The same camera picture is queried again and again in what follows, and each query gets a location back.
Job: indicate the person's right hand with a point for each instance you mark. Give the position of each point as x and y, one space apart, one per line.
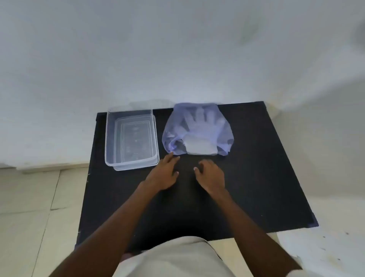
211 178

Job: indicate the person's left hand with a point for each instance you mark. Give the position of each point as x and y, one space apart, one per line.
162 175

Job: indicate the person's left thumb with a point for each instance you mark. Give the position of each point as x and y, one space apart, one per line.
174 177

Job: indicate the person's right thumb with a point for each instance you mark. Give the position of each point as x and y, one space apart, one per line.
197 173

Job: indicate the person's right forearm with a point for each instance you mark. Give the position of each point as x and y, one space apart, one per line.
251 236

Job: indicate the person's left forearm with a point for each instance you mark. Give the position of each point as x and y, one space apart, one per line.
114 228

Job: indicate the clear plastic container lid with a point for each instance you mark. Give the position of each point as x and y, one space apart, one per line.
156 142

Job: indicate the clear disposable plastic glove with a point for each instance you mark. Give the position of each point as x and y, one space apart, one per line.
201 134

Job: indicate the blue disposable hair cap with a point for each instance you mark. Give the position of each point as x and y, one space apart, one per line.
174 134

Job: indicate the clear plastic storage container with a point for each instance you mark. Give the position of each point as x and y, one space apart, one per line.
131 137

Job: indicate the person's white shirt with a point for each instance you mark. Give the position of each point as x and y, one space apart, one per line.
176 259

